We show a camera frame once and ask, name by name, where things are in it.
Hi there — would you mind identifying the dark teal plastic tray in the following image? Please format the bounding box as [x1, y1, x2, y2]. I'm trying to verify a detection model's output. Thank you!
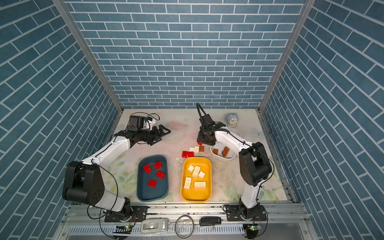
[137, 155, 169, 202]

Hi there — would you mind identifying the yellow plastic tray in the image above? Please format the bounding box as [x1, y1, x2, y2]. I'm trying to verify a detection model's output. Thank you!
[181, 157, 212, 204]

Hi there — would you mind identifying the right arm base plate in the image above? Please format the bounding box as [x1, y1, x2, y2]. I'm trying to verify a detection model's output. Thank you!
[222, 204, 268, 222]

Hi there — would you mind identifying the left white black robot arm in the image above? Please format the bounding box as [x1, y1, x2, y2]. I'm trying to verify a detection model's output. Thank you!
[62, 115, 171, 218]

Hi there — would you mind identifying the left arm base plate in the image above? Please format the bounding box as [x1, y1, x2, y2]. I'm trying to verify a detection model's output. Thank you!
[105, 206, 148, 223]

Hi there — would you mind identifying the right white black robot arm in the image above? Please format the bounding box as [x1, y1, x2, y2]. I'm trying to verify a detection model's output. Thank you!
[196, 103, 275, 221]

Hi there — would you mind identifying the white lego top small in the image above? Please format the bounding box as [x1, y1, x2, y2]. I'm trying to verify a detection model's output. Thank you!
[188, 165, 195, 172]

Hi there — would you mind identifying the black cable loop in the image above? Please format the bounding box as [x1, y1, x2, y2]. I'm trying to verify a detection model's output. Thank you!
[174, 214, 195, 239]

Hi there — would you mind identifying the long white lego brick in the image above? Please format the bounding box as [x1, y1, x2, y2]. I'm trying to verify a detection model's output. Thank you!
[192, 166, 201, 178]

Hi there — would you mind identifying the red lego brick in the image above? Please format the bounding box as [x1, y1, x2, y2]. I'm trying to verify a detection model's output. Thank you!
[156, 171, 166, 180]
[143, 164, 152, 174]
[148, 180, 157, 188]

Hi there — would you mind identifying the white plastic tray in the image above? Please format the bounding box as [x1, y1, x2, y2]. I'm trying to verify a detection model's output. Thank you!
[210, 127, 242, 161]

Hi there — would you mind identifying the small grey globe ball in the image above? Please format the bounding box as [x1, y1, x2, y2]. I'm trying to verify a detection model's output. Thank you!
[226, 113, 239, 126]

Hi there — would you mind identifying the black remote on rail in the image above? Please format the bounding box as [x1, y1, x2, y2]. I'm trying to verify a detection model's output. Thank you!
[199, 216, 222, 227]

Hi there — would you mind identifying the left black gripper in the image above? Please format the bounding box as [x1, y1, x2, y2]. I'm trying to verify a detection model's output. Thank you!
[136, 124, 171, 145]

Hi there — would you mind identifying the long white lego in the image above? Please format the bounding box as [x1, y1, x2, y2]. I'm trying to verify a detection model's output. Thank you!
[194, 181, 207, 189]

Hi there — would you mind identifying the grey box on rail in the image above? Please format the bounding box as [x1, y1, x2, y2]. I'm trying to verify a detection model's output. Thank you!
[141, 218, 169, 234]

